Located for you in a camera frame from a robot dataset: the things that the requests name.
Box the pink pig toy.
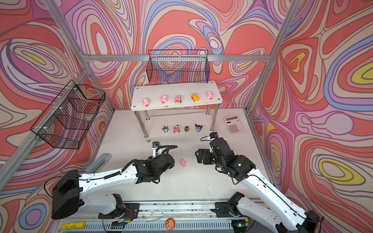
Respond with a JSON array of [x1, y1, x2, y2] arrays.
[[143, 98, 150, 107], [160, 95, 168, 104], [207, 92, 214, 100], [180, 158, 186, 167]]

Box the grey shark toy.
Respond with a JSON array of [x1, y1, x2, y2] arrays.
[[162, 126, 169, 134]]

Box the red pink bear toy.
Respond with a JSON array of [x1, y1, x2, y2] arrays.
[[173, 125, 180, 134]]

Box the dark purple figure toy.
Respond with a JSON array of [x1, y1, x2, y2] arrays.
[[195, 124, 203, 133]]

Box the pink pig toy front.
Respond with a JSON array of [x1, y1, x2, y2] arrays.
[[143, 98, 150, 107]]

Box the pink green toy car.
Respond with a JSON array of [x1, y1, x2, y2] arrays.
[[175, 95, 181, 104]]

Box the orange toy car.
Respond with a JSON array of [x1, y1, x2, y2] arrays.
[[191, 93, 200, 102]]

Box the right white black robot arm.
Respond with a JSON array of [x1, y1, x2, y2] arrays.
[[195, 132, 322, 233]]

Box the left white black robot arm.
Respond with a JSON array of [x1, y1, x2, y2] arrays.
[[51, 141, 178, 220]]

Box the pink white calculator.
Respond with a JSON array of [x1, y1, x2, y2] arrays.
[[224, 115, 245, 135]]

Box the grey stapler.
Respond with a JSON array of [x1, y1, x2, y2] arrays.
[[85, 153, 112, 173]]

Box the red round sticker badge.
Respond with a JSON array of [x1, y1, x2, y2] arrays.
[[165, 217, 176, 230]]

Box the white shelf table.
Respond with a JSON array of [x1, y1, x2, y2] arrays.
[[131, 81, 222, 142]]

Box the yellow marker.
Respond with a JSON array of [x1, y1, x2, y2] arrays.
[[61, 222, 85, 231]]

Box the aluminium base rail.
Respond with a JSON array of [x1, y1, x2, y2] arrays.
[[55, 197, 301, 233]]

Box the left black wire basket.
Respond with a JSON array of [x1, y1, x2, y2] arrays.
[[30, 81, 106, 150]]

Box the black wire basket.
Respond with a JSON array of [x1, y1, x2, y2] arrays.
[[30, 81, 106, 150], [146, 49, 210, 85]]

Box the back black wire basket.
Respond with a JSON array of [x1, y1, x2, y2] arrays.
[[146, 49, 210, 85]]

